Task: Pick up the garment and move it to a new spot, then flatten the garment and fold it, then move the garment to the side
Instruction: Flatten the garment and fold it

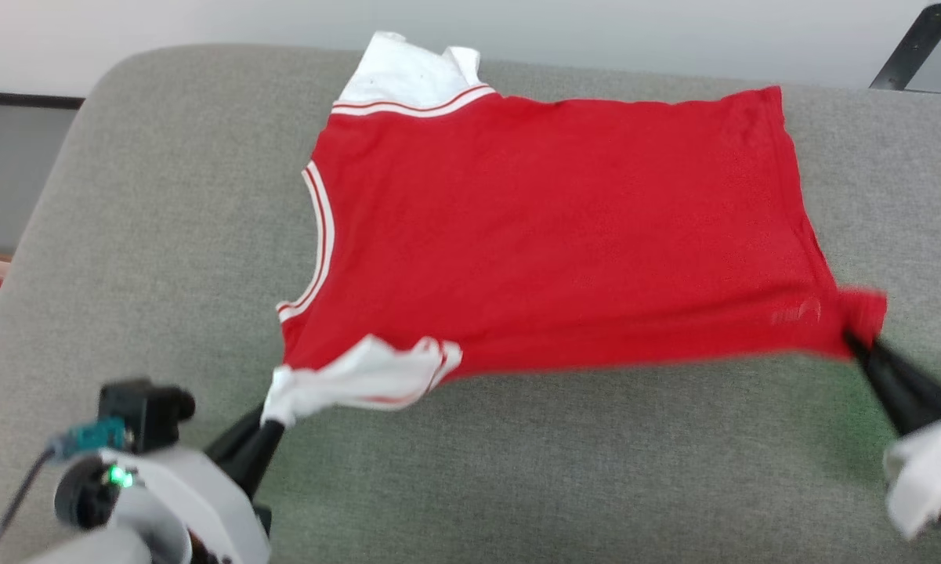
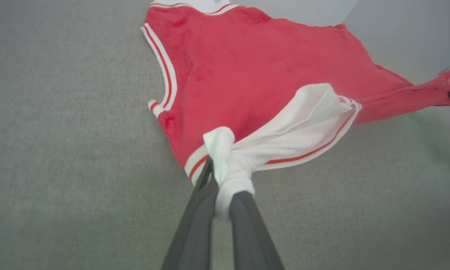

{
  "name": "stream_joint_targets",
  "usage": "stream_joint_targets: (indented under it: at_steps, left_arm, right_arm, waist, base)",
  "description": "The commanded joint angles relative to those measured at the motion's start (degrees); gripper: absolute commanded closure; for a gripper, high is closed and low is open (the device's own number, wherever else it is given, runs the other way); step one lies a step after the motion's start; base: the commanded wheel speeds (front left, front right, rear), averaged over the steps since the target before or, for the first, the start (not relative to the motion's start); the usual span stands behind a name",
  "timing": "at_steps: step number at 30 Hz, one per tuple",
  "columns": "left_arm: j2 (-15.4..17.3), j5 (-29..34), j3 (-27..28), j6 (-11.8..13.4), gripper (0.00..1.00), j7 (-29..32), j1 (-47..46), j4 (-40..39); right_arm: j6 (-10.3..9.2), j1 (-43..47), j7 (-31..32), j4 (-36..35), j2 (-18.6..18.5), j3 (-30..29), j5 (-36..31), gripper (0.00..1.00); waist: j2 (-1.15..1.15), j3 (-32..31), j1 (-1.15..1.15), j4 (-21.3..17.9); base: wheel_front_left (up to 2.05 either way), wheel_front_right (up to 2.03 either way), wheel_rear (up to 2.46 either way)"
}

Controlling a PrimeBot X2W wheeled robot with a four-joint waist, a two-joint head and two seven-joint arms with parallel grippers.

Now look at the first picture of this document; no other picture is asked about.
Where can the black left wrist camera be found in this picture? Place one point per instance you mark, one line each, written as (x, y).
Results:
(145, 411)

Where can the black framed grey panel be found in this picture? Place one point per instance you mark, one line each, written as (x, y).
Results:
(8, 172)

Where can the black bar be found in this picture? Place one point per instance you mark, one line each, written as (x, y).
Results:
(913, 47)

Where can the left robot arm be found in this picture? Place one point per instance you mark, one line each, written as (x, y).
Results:
(86, 497)

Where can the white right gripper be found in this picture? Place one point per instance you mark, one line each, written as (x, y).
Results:
(932, 478)

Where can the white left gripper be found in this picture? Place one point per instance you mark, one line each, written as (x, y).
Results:
(196, 493)

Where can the red and white jersey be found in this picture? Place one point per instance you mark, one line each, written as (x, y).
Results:
(556, 235)

